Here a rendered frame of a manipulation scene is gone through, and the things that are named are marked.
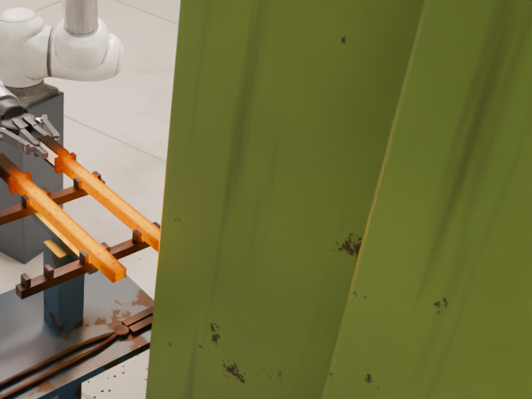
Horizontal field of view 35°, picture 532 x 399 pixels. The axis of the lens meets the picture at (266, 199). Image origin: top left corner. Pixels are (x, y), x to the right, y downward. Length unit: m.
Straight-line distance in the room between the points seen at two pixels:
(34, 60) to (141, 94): 1.49
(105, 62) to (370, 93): 1.73
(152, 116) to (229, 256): 2.68
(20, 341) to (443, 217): 1.14
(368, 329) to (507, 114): 0.34
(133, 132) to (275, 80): 2.73
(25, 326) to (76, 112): 2.20
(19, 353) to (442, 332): 1.06
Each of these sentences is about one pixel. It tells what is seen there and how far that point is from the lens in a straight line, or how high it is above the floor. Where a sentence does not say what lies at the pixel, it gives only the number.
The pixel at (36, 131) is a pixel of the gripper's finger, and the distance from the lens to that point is 1.97.
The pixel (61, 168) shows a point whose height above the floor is 0.94.
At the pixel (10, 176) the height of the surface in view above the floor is 0.96.
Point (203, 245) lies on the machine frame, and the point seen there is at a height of 1.13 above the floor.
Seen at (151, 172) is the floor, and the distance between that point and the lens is 3.57.
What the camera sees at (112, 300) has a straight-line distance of 1.92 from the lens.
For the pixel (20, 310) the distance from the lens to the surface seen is 1.90.
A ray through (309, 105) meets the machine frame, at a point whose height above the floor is 1.46.
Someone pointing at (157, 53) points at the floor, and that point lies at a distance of 4.55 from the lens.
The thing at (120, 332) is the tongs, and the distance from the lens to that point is 1.83.
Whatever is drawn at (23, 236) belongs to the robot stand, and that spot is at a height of 0.12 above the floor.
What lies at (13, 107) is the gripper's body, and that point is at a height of 0.98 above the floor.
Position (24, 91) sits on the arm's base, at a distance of 2.78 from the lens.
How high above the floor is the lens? 1.98
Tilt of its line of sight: 34 degrees down
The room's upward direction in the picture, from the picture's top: 10 degrees clockwise
